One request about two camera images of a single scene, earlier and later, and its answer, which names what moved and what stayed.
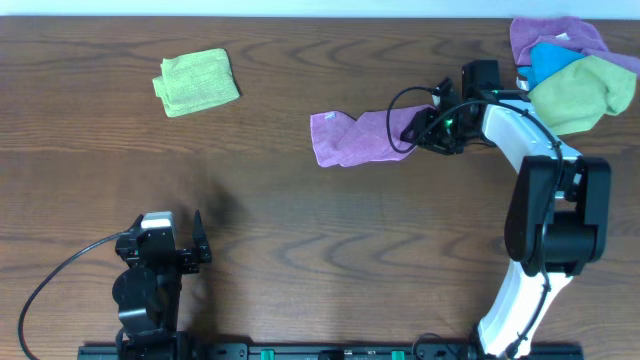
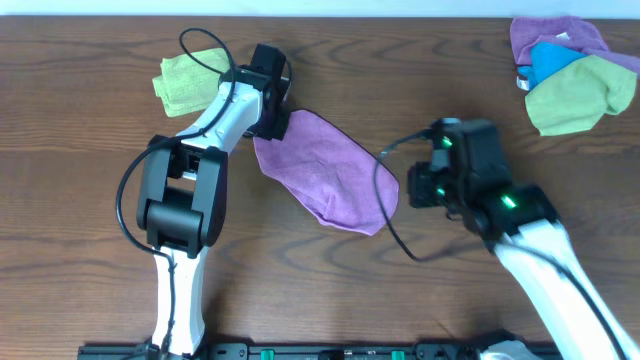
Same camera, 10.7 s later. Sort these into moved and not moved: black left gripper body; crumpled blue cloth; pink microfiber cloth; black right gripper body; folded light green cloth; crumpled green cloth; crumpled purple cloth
Moved: black right gripper body; pink microfiber cloth; black left gripper body
Not moved: folded light green cloth; crumpled purple cloth; crumpled green cloth; crumpled blue cloth
